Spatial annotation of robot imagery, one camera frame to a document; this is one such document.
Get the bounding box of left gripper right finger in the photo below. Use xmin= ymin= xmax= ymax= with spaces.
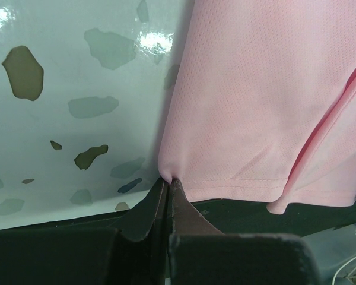
xmin=169 ymin=179 xmax=223 ymax=284

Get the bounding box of pink t shirt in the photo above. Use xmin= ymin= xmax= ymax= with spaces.
xmin=158 ymin=1 xmax=356 ymax=214

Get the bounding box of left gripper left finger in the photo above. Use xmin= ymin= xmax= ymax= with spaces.
xmin=107 ymin=178 xmax=168 ymax=284

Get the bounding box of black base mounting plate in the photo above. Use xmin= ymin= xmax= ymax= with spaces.
xmin=0 ymin=199 xmax=356 ymax=236

